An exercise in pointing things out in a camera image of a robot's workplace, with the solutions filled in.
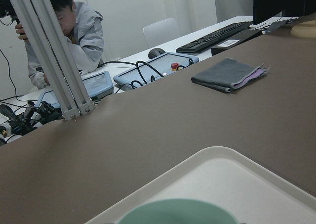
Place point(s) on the sage green cup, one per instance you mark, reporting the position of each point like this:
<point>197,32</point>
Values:
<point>178,211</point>

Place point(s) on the cream rabbit tray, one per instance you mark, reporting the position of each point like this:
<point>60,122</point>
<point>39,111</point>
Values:
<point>220,175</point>

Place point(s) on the black computer mouse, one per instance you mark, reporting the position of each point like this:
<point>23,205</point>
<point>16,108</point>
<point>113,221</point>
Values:
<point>155,52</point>

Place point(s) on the black keyboard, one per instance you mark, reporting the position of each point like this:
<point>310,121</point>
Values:
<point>210,39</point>

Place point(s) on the white chair back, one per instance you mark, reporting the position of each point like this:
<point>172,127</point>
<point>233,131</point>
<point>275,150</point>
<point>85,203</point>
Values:
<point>161,32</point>

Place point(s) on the grey folded cloth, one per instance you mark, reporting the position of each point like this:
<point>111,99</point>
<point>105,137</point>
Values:
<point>228,75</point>

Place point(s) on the person in grey sleeve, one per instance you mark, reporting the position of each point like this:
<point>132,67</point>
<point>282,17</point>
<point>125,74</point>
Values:
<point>82,29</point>

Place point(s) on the black monitor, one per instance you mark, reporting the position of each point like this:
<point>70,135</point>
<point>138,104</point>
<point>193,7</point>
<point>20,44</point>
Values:
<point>265,9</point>

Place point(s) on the aluminium frame post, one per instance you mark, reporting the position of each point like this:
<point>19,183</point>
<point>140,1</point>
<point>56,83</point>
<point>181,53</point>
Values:
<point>47,40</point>

